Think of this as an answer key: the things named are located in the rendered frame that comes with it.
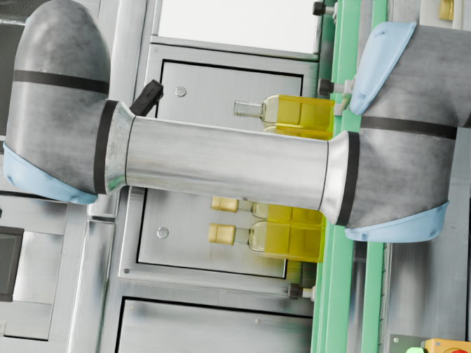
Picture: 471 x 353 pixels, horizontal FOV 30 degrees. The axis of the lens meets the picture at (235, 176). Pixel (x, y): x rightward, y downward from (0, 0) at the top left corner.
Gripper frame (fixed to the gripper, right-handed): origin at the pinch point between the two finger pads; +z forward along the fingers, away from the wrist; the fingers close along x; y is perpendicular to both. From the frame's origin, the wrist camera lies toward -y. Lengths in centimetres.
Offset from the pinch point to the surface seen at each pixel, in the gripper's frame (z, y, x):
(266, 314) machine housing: 12.8, 28.6, -16.4
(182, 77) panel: -7.9, -15.4, -12.9
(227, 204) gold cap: 3.1, 12.3, 1.4
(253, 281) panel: 9.5, 23.2, -12.2
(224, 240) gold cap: 3.3, 18.6, 0.8
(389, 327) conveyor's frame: 29.3, 32.0, 15.3
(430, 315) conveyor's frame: 35.6, 29.6, 15.3
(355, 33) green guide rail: 22.9, -21.0, 3.8
